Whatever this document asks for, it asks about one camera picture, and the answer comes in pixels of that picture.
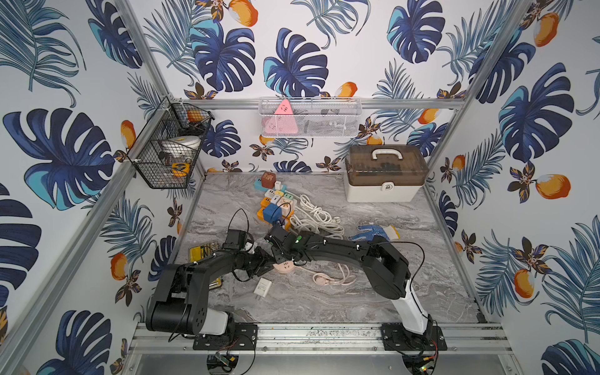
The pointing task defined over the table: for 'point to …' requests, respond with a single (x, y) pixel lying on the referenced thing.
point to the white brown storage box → (384, 173)
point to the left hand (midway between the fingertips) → (274, 261)
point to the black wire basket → (175, 119)
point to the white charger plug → (262, 287)
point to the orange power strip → (260, 212)
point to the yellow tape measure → (180, 169)
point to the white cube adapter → (286, 205)
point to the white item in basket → (181, 145)
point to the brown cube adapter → (268, 180)
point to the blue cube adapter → (268, 212)
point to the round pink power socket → (285, 266)
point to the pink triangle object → (282, 122)
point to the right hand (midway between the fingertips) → (279, 251)
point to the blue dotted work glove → (375, 231)
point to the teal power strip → (258, 186)
